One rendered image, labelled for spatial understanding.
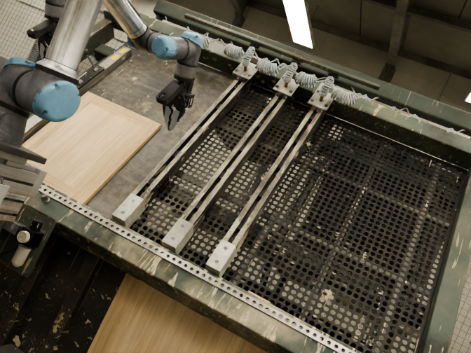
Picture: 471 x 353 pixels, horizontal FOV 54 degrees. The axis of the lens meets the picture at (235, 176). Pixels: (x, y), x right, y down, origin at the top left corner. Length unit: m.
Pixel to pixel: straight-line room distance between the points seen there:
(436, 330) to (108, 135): 1.56
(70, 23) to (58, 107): 0.22
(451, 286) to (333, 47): 5.84
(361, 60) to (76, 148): 5.69
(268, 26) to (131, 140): 5.77
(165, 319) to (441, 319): 1.04
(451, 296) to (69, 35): 1.54
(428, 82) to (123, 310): 5.97
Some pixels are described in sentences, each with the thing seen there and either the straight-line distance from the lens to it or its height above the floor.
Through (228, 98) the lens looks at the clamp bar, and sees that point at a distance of 2.30.
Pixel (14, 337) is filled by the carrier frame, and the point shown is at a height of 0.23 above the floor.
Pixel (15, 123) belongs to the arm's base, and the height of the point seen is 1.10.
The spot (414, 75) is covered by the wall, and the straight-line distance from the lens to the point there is 7.26.
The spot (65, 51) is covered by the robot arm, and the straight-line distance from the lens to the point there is 1.33.
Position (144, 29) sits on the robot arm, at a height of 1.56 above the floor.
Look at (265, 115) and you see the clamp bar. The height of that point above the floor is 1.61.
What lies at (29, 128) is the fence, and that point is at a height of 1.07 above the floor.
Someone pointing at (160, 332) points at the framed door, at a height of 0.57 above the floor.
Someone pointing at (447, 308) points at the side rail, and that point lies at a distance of 1.87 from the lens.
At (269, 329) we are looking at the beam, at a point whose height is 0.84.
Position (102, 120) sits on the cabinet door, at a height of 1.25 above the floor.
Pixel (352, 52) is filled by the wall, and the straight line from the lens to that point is 7.37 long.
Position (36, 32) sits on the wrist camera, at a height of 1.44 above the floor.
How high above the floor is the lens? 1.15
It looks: 4 degrees up
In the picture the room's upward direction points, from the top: 26 degrees clockwise
